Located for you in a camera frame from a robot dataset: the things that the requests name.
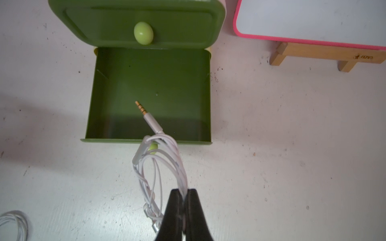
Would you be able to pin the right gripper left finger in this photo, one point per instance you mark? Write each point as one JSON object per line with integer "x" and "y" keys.
{"x": 172, "y": 223}

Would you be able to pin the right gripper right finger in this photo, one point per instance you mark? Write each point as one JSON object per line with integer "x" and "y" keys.
{"x": 196, "y": 225}

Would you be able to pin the white earphones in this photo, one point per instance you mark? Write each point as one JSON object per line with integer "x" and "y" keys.
{"x": 14, "y": 226}
{"x": 159, "y": 148}

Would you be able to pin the green drawer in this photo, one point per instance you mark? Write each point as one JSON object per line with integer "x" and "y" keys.
{"x": 174, "y": 85}
{"x": 143, "y": 24}

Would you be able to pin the wooden easel stand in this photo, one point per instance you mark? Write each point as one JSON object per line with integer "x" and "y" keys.
{"x": 347, "y": 57}

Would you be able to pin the pink framed whiteboard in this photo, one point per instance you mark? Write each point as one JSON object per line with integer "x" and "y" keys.
{"x": 355, "y": 24}

